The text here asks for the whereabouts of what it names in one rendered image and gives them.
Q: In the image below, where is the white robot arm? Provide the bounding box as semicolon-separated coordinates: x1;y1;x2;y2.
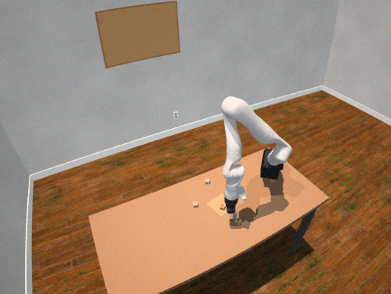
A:
222;97;292;193

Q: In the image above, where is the tan flat mat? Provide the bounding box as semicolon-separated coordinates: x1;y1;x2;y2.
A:
207;193;227;217

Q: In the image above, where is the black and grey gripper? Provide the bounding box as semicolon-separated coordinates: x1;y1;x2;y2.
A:
224;186;246;220

